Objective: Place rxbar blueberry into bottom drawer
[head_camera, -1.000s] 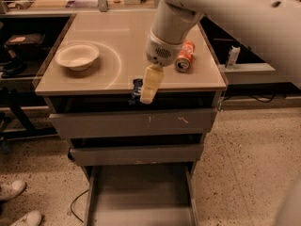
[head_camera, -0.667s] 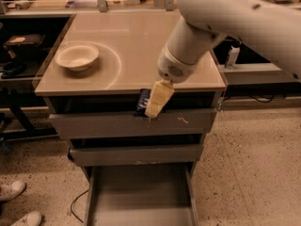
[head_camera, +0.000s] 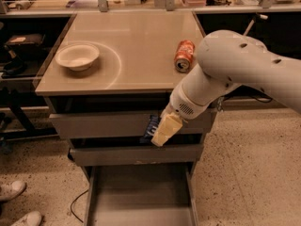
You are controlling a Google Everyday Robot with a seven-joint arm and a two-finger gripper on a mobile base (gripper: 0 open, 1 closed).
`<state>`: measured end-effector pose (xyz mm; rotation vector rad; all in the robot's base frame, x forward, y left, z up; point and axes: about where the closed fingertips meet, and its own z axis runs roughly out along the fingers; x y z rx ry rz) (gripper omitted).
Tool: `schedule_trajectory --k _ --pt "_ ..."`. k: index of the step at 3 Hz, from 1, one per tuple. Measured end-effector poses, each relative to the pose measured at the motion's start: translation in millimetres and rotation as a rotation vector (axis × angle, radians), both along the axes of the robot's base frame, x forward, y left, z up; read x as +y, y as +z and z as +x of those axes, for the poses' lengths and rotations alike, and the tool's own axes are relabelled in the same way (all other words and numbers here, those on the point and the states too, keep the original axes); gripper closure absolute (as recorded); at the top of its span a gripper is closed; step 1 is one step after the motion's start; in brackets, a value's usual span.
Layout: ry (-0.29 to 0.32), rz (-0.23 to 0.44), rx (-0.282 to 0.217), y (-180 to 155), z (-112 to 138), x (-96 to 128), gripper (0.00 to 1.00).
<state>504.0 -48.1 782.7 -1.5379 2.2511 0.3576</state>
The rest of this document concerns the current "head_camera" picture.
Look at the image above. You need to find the black floor cable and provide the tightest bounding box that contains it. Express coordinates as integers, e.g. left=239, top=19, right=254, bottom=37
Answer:
left=70, top=188, right=90, bottom=224

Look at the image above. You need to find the orange soda can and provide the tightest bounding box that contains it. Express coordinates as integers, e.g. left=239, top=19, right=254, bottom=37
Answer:
left=174, top=40, right=195, bottom=73

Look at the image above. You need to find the dark blue rxbar wrapper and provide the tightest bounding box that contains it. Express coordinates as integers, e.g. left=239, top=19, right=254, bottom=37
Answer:
left=139, top=115, right=160, bottom=144

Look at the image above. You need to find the middle grey drawer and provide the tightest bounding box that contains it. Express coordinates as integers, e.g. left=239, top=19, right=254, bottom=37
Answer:
left=71, top=144, right=202, bottom=166

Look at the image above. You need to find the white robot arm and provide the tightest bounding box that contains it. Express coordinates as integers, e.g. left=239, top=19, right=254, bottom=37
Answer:
left=151, top=30, right=301, bottom=147

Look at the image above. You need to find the grey drawer cabinet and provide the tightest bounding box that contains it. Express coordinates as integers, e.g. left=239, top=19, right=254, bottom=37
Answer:
left=35, top=10, right=228, bottom=226

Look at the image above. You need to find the white paper bowl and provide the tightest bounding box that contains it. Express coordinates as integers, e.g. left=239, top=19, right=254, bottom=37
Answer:
left=55, top=43, right=100, bottom=72

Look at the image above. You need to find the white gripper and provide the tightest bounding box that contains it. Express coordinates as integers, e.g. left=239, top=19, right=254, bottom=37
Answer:
left=150, top=86, right=213, bottom=148

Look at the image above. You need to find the top grey drawer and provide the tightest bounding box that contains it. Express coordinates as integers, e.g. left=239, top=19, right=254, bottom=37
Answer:
left=48, top=107, right=218, bottom=139

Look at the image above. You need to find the white shoe lower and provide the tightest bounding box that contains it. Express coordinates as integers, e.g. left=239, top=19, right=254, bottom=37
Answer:
left=11, top=211, right=42, bottom=226

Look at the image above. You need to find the open bottom grey drawer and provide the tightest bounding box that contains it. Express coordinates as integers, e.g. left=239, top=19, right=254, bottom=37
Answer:
left=84, top=163, right=198, bottom=226

